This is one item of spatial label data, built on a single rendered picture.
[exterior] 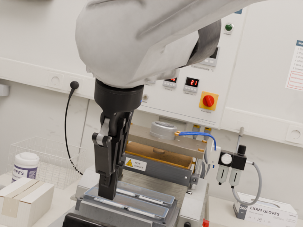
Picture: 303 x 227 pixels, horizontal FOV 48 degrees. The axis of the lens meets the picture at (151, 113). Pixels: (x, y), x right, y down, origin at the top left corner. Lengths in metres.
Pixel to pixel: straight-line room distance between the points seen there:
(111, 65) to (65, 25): 1.39
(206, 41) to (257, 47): 1.18
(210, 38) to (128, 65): 0.12
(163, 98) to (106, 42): 0.83
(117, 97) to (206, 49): 0.15
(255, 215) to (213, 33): 1.12
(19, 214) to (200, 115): 0.64
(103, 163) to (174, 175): 0.41
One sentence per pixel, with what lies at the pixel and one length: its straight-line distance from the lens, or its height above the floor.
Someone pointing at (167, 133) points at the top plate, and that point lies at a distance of 0.99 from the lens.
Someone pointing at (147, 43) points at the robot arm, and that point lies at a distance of 0.31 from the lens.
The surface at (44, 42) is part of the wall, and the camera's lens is 1.76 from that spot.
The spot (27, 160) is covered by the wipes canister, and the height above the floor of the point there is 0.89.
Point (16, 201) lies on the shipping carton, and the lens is 1.12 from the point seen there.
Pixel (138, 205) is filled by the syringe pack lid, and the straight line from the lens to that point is 0.77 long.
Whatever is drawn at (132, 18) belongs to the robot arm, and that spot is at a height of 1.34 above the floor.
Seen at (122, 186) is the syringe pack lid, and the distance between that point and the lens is 0.86.
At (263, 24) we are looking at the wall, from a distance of 1.60.
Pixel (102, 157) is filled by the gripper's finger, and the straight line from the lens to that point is 0.54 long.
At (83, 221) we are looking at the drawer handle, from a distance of 0.65.
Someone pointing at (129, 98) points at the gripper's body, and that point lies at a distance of 0.50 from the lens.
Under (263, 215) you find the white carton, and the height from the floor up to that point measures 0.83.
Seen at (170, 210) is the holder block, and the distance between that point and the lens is 0.81.
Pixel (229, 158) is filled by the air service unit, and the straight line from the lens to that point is 1.13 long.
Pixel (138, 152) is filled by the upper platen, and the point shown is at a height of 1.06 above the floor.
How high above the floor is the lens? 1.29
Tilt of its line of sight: 7 degrees down
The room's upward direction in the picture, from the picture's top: 12 degrees clockwise
